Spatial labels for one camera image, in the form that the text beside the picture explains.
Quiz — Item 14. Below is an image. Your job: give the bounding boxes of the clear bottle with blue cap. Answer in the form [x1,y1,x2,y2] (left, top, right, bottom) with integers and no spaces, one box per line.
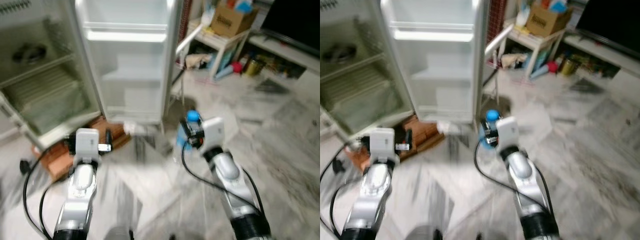
[174,110,202,152]
[477,109,501,151]

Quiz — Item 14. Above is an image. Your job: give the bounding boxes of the white fridge body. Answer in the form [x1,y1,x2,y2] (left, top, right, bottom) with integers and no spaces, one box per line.
[0,0,107,151]
[320,0,416,146]

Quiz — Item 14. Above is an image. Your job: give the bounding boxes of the red brick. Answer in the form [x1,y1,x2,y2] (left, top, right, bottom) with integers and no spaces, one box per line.
[32,142,76,182]
[90,117,132,151]
[346,144,373,173]
[400,116,444,153]

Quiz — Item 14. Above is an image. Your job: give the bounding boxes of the beige cloth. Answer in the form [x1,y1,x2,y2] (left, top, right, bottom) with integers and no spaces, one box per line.
[500,52,528,71]
[184,52,213,71]

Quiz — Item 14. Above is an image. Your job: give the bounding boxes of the light blue packet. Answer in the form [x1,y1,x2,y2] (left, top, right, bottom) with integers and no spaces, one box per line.
[215,47,236,80]
[530,47,551,80]

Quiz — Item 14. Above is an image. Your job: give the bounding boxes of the gold tin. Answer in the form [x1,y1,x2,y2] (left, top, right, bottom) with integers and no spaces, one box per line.
[244,58,266,77]
[560,59,581,77]

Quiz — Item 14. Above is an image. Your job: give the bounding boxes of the dark bowl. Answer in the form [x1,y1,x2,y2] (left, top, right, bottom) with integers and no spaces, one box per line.
[322,44,358,64]
[12,44,49,65]

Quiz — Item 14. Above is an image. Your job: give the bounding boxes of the white side table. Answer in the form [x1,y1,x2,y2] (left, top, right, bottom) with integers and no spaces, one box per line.
[502,19,569,81]
[192,19,257,81]

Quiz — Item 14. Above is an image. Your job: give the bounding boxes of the brown cardboard box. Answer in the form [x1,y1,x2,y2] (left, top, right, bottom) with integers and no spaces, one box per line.
[210,1,259,39]
[525,2,574,39]

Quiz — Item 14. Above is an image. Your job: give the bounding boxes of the white television stand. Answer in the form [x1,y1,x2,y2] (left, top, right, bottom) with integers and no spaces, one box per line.
[247,31,321,81]
[562,32,640,81]

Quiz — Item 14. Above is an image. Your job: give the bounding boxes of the black television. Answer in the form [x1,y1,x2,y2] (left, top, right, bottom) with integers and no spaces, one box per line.
[260,0,321,57]
[575,0,640,61]

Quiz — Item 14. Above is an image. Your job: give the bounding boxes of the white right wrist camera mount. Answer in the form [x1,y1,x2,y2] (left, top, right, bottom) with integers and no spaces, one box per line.
[202,117,226,151]
[496,116,522,149]

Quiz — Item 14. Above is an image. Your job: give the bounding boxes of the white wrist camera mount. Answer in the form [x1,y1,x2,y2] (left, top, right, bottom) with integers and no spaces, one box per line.
[202,117,226,151]
[75,128,101,164]
[496,116,522,149]
[368,128,397,166]

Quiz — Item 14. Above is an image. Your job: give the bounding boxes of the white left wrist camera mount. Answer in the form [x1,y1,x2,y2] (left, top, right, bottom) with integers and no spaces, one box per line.
[75,128,101,164]
[368,128,397,166]

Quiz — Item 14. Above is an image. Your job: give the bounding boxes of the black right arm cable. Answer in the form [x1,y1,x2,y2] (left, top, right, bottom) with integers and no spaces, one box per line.
[473,142,557,217]
[180,142,266,221]

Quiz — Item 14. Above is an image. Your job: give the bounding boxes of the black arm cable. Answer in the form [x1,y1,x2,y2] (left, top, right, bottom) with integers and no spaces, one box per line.
[180,142,266,221]
[22,144,77,240]
[473,142,557,217]
[320,142,372,240]

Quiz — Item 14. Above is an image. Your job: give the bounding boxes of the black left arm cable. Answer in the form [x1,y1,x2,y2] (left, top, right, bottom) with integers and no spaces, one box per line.
[320,142,372,240]
[22,144,77,240]

